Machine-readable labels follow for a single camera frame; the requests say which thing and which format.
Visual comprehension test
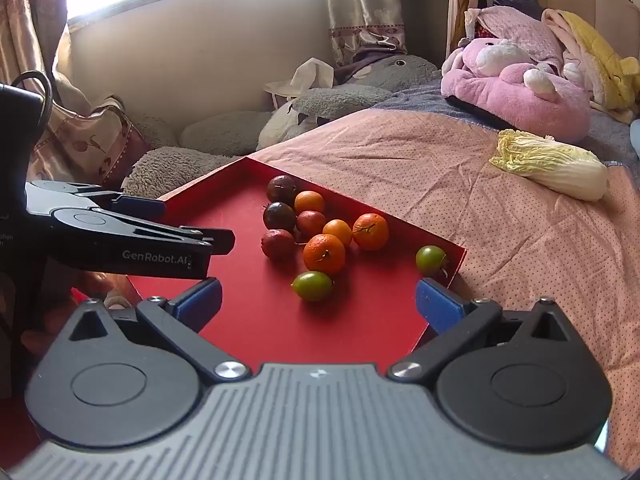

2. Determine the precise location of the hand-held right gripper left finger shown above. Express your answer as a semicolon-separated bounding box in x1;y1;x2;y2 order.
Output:
55;277;251;384

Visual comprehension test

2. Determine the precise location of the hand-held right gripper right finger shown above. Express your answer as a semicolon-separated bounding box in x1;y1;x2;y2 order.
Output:
387;278;583;384

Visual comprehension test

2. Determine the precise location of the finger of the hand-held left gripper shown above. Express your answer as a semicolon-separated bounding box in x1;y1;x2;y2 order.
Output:
25;180;167;221
50;207;236;256

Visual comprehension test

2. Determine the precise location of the red tray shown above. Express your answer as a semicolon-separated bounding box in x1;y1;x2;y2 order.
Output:
125;156;468;368

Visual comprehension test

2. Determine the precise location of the green tomato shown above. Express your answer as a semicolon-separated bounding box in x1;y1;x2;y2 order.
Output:
415;245;448;273
291;270;334;303

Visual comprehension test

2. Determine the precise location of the red speckled plum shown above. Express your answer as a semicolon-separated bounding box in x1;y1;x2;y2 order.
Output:
260;229;296;261
296;210;327;239

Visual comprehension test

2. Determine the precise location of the dark brown tomato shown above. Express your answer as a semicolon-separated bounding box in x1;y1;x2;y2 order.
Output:
263;201;297;231
265;175;300;204

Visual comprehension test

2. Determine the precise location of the small smooth orange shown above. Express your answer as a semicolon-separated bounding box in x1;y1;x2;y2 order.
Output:
322;219;353;247
294;190;326;215

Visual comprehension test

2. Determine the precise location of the tangerine with stem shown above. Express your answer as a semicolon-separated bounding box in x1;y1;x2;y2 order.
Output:
303;233;346;275
353;213;390;251

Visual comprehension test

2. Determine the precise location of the patterned cloth bag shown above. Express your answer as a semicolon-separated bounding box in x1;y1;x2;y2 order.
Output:
27;95;151;186

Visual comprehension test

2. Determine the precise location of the napa cabbage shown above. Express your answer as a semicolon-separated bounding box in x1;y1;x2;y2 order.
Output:
489;129;609;202

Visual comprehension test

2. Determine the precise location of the grey plush toy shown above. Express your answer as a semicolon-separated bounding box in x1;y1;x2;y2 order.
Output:
122;54;442;200

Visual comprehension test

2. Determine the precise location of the white tote bag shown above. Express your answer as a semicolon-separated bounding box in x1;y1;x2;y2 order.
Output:
263;58;335;111

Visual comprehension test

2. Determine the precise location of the grey-blue blanket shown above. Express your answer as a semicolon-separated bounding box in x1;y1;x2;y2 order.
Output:
372;80;640;166

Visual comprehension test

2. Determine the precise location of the patterned curtain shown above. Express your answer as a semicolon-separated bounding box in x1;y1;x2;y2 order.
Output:
0;0;71;111
320;0;408;68

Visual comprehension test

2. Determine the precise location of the pink plush toy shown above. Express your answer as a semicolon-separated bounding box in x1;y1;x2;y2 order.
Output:
440;37;591;143

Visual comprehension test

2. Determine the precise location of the pink pillow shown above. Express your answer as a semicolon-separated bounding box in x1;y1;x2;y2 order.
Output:
465;6;566;66

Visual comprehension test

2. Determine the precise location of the yellow blanket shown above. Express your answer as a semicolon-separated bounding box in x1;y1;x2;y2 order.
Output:
542;9;640;126

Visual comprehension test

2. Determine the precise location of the cream hanging cloth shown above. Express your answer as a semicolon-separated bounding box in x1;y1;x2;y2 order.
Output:
447;0;493;61

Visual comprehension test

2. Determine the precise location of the black cable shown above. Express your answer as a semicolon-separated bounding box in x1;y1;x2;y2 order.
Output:
10;70;55;128

